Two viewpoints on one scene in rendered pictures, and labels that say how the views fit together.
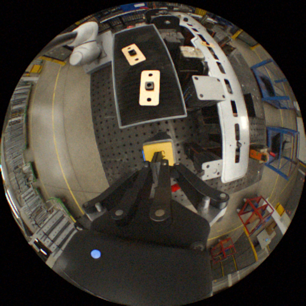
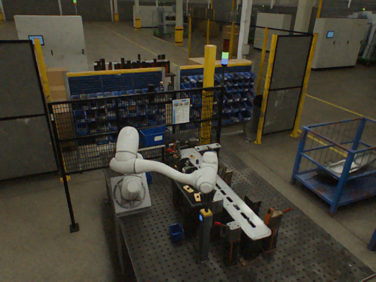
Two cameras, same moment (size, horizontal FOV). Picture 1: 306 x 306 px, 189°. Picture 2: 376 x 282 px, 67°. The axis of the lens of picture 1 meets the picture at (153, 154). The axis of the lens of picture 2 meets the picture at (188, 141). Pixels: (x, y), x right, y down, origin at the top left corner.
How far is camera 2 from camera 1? 1.90 m
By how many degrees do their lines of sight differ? 80
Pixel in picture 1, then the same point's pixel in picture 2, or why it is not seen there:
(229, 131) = (238, 216)
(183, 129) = (217, 250)
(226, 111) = (231, 210)
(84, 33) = not seen: hidden behind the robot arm
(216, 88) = (218, 196)
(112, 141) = (156, 270)
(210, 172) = (233, 226)
